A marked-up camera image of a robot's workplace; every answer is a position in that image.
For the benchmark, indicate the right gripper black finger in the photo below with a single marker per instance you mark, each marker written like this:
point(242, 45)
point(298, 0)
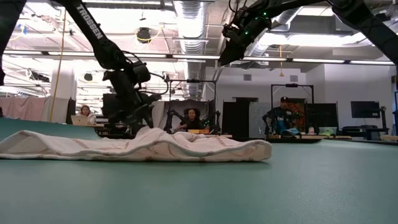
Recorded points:
point(241, 51)
point(228, 53)

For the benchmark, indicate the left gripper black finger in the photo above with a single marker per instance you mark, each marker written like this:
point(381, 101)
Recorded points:
point(149, 116)
point(140, 119)

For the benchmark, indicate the white red-checked towel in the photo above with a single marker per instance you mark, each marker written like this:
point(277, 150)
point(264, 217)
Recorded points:
point(140, 146)

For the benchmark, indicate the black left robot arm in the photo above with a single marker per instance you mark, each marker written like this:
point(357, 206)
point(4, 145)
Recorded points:
point(93, 34)

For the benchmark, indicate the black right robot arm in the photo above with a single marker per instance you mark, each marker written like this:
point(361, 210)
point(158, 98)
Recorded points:
point(357, 15)

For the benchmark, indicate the person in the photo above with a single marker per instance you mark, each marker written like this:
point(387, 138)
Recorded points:
point(192, 121)
point(281, 119)
point(87, 113)

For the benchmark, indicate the open laptop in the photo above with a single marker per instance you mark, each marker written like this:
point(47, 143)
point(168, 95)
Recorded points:
point(79, 120)

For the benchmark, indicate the black ceiling dome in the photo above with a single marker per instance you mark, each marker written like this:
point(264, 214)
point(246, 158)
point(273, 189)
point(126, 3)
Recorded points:
point(144, 35)

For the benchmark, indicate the black cabinet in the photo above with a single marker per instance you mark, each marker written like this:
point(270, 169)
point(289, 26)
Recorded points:
point(236, 119)

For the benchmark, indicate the pink fabric partition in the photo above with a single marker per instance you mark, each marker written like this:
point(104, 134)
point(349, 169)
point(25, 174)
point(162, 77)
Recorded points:
point(25, 109)

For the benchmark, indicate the green table mat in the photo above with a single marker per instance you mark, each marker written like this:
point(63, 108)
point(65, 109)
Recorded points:
point(217, 193)

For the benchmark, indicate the black panel board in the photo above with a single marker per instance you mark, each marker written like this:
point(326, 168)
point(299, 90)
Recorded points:
point(321, 115)

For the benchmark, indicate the wooden workbench table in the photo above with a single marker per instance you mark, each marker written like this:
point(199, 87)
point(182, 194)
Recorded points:
point(311, 137)

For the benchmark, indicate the pile of coloured cloths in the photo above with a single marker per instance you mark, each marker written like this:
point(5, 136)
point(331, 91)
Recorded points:
point(328, 132)

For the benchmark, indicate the black monitor screen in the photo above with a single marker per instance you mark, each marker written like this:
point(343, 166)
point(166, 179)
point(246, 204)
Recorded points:
point(365, 109)

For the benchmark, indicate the black monitor desk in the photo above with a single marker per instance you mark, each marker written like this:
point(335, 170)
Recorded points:
point(363, 130)

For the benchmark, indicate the black metal stand frame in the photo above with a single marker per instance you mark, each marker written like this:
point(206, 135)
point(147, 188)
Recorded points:
point(192, 81)
point(292, 85)

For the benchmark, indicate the silver ventilation duct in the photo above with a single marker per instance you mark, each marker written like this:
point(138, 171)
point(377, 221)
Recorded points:
point(189, 25)

